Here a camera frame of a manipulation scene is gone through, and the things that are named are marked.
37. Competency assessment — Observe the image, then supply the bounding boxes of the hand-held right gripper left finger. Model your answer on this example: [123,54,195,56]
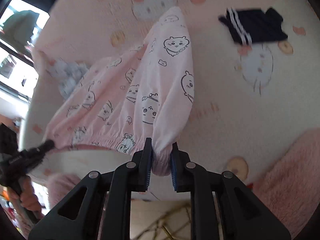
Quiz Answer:
[28,137,153,240]

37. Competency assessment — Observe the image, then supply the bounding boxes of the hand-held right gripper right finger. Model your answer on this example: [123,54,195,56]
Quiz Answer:
[171,142,292,240]

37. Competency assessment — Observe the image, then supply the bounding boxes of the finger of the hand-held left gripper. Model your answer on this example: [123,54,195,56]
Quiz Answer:
[35,139,55,159]

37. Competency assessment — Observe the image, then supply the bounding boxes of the pink printed pants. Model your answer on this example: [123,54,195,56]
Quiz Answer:
[41,6,194,178]

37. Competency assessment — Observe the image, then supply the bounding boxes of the person's left hand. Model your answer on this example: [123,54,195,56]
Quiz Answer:
[19,177,42,212]

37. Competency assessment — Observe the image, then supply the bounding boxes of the light blue printed garment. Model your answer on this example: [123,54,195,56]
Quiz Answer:
[47,59,90,99]

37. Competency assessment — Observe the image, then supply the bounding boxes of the cat printed blanket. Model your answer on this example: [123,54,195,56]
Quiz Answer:
[20,0,320,195]

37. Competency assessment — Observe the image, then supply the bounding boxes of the window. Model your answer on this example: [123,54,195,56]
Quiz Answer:
[0,0,50,100]

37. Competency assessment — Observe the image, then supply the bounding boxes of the pink fluffy blanket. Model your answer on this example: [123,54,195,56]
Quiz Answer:
[46,127,320,240]

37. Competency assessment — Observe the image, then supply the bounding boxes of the dark striped shorts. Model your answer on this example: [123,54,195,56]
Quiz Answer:
[218,7,288,46]

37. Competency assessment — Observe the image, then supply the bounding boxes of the gold wire stool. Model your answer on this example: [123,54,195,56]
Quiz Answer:
[132,201,192,240]

